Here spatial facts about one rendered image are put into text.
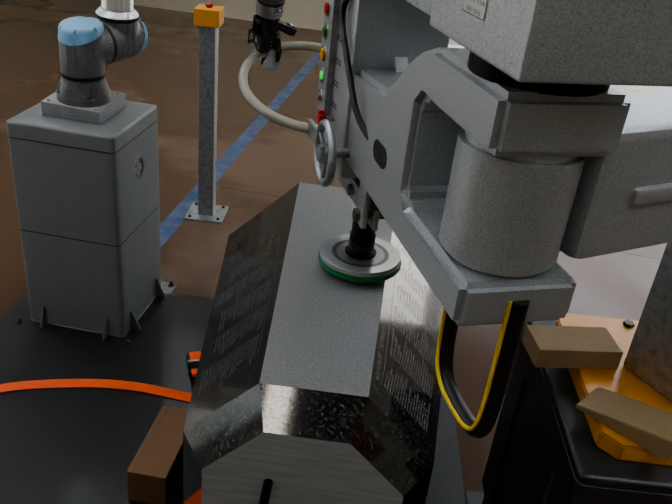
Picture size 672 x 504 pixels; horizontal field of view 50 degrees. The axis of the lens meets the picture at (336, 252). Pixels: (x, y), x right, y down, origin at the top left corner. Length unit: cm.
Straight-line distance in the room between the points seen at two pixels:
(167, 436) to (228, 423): 84
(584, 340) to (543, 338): 10
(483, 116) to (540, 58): 16
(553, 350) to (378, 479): 50
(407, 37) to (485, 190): 63
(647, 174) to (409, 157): 39
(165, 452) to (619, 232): 155
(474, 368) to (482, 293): 192
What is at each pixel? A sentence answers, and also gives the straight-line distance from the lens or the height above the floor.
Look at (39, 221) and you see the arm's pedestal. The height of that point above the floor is 47.
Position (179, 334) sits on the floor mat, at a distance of 299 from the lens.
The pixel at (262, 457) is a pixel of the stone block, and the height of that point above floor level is 68.
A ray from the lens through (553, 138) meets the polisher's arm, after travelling 103.
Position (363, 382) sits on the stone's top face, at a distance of 153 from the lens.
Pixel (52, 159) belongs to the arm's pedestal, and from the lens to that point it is 274.
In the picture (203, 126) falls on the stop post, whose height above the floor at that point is 51.
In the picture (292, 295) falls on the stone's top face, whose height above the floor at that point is 80.
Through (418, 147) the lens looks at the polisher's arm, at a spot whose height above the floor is 133.
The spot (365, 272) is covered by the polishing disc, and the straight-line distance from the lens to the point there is 181.
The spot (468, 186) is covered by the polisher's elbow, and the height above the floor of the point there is 135.
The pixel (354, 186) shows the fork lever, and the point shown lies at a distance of 173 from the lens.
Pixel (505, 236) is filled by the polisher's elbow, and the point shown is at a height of 130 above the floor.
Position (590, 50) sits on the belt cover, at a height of 159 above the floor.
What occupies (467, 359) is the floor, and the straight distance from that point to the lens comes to 305.
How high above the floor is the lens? 176
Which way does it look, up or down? 29 degrees down
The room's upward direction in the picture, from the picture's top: 6 degrees clockwise
